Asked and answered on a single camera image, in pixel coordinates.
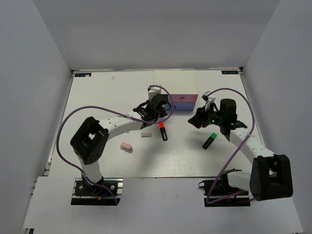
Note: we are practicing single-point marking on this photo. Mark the orange cap black highlighter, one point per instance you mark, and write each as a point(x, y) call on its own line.
point(163, 132)

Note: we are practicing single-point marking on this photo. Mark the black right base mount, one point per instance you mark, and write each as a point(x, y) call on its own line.
point(222, 189)

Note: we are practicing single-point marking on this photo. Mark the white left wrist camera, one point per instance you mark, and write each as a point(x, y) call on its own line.
point(152, 91)

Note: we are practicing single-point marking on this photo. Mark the pink small drawer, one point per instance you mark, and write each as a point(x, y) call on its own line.
point(184, 98)

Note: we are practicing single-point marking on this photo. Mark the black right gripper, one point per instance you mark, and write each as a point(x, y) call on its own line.
point(201, 115)

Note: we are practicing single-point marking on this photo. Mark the blue label sticker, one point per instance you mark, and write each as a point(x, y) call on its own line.
point(82, 75)
point(229, 72)

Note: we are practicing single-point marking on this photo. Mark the white drawer cabinet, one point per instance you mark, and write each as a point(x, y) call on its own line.
point(177, 81)

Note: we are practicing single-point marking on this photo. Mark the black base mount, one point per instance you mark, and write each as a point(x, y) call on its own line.
point(85, 195)
point(222, 189)

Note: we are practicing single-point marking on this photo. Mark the white grey eraser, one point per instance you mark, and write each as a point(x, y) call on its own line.
point(146, 134)

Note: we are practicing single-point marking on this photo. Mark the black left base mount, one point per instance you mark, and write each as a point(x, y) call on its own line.
point(85, 195)

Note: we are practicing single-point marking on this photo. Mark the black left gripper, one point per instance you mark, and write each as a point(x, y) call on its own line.
point(163, 113)

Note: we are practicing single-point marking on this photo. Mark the blue label sticker left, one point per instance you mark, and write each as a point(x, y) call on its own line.
point(82, 75)

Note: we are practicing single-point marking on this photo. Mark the pink white eraser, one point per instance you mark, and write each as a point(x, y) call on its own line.
point(126, 147)

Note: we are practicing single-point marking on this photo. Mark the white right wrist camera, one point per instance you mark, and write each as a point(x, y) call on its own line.
point(208, 98)

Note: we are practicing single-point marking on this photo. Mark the green cap black highlighter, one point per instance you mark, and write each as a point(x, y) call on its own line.
point(209, 141)

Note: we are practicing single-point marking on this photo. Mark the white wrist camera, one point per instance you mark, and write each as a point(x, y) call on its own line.
point(208, 98)
point(152, 91)

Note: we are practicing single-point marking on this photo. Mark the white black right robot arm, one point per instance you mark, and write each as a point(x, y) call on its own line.
point(270, 176)

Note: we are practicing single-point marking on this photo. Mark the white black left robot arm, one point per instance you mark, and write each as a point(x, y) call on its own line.
point(90, 139)

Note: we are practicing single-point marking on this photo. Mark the blue label sticker right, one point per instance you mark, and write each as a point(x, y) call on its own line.
point(229, 72)

